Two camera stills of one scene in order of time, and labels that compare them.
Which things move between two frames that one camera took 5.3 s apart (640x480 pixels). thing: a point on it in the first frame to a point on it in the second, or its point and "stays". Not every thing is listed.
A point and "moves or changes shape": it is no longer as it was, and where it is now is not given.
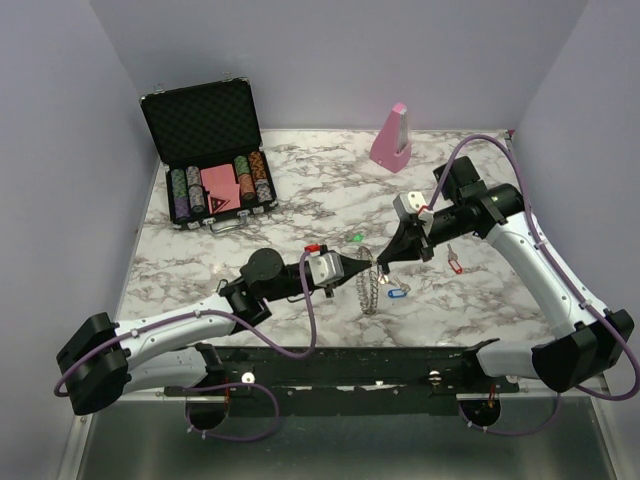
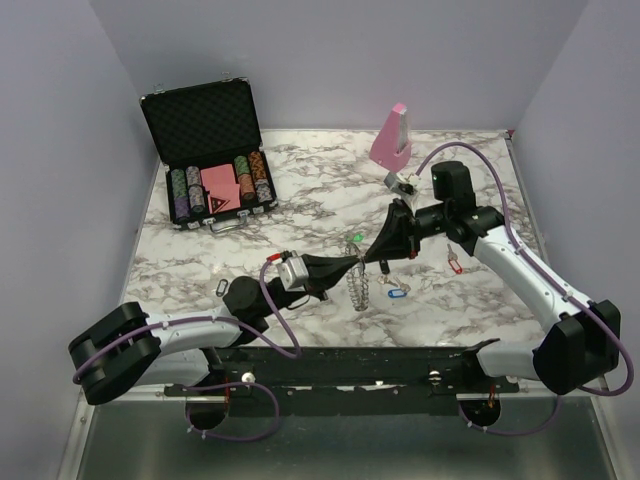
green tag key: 359,237 stays
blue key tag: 396,293 stays
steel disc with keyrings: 367,282 moves or changes shape
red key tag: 455,266 stays
